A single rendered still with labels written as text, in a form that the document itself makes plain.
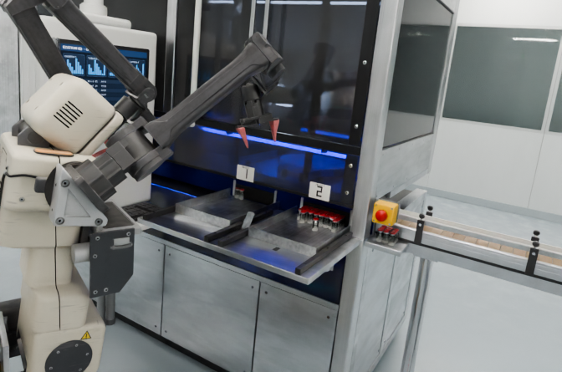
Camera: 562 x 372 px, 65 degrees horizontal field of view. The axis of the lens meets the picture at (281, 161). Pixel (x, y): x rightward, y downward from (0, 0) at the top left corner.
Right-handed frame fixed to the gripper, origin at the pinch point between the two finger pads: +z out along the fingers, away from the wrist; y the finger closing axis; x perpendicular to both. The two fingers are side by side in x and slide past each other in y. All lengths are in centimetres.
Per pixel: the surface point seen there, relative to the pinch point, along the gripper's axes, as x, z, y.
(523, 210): -289, 186, -362
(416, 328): 7, 82, -43
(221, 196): -41.3, 23.4, 13.8
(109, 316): -66, 72, 76
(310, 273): 30.0, 37.2, -0.5
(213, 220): -9.1, 24.6, 21.0
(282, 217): -13.7, 31.8, -4.8
